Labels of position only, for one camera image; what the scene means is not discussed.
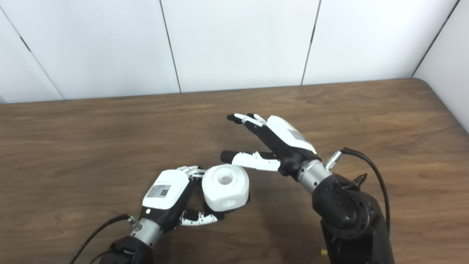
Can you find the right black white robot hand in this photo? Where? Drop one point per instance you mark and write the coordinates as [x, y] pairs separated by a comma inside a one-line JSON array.
[[285, 145]]

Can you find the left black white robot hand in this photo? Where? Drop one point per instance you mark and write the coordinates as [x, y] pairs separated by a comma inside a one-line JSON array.
[[165, 194]]

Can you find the black flanged holder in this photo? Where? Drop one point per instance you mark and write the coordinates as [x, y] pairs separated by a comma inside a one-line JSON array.
[[212, 213]]

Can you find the round white piece with holes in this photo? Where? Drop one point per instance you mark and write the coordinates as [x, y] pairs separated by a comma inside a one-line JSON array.
[[225, 189]]

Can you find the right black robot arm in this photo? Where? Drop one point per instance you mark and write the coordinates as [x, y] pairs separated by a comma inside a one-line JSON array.
[[348, 216]]

